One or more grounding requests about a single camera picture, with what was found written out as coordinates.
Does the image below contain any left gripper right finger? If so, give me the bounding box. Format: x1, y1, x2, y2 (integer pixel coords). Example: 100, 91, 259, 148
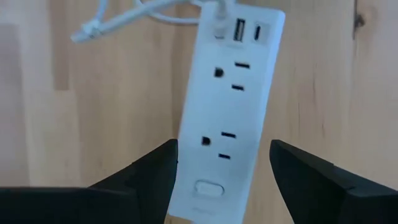
269, 139, 398, 224

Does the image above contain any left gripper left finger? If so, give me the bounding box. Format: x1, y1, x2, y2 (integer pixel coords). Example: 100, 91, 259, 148
0, 138, 178, 224

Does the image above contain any white power strip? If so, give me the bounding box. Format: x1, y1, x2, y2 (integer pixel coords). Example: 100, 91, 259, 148
167, 0, 286, 224

